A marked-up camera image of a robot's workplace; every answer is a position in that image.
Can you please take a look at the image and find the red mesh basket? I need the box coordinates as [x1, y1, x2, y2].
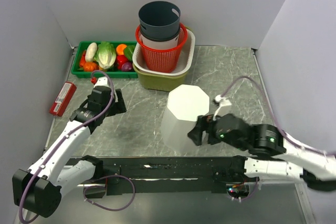
[135, 23, 188, 73]

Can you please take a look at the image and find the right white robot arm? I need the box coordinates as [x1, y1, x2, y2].
[187, 114, 335, 192]

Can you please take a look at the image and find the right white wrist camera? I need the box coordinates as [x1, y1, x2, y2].
[213, 95, 232, 121]

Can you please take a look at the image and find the green plastic tray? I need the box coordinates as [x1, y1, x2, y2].
[71, 40, 139, 79]

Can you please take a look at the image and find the red rectangular box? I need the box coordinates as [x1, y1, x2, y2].
[49, 81, 77, 116]

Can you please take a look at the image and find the dark grey round bucket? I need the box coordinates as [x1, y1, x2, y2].
[138, 1, 181, 41]

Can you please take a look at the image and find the toy napa cabbage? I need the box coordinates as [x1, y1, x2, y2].
[94, 41, 117, 70]

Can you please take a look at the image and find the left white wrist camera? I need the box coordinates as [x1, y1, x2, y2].
[91, 77, 111, 92]

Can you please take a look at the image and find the large white faceted container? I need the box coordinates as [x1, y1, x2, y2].
[160, 84, 209, 154]

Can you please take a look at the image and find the red toy chili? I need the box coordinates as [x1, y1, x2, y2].
[79, 50, 86, 68]

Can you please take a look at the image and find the white perforated rectangular basket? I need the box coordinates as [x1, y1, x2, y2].
[132, 28, 195, 76]

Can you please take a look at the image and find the olive green rectangular basket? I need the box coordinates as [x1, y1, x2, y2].
[133, 64, 187, 92]

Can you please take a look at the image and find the orange toy pumpkin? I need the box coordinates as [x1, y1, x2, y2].
[82, 62, 99, 72]

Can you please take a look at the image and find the red toy tomato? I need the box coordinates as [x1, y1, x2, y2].
[115, 55, 129, 70]

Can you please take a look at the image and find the white round bucket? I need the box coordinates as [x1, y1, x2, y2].
[139, 27, 183, 50]

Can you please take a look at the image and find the white toy radish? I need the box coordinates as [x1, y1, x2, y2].
[85, 42, 98, 62]

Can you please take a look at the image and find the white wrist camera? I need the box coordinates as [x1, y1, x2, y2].
[213, 95, 232, 121]
[91, 77, 111, 92]

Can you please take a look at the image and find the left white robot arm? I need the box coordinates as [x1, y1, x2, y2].
[12, 84, 127, 218]

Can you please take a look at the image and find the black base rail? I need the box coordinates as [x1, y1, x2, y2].
[76, 156, 259, 196]

